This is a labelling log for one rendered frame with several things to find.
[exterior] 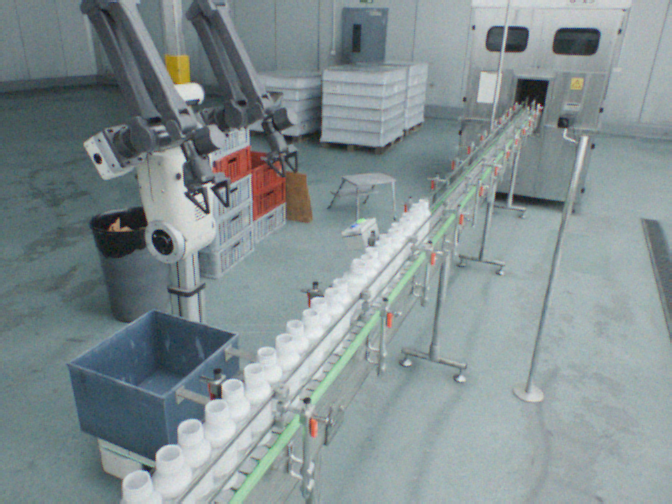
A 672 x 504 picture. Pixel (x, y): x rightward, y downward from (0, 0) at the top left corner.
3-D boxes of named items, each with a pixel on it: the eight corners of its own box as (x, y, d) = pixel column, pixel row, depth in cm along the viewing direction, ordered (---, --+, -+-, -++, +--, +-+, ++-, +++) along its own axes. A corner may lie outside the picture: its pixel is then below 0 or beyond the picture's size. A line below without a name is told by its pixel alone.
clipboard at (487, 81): (498, 104, 547) (503, 71, 535) (475, 102, 556) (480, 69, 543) (498, 103, 550) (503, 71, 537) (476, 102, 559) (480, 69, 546)
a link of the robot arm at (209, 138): (185, 119, 150) (164, 123, 142) (214, 103, 144) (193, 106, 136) (203, 158, 152) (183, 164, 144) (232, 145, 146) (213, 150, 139)
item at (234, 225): (216, 253, 380) (214, 224, 371) (167, 244, 391) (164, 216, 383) (254, 225, 434) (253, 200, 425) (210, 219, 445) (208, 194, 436)
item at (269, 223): (255, 246, 451) (254, 221, 442) (214, 238, 464) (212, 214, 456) (286, 223, 503) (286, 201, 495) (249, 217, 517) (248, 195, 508)
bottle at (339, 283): (327, 330, 143) (328, 276, 137) (348, 330, 143) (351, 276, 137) (326, 342, 138) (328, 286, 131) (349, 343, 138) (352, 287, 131)
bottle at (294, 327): (286, 376, 124) (286, 315, 118) (310, 380, 123) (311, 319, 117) (278, 392, 119) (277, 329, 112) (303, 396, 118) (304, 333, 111)
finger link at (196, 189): (227, 207, 148) (214, 175, 146) (213, 212, 141) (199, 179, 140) (209, 214, 150) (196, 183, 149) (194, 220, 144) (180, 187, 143)
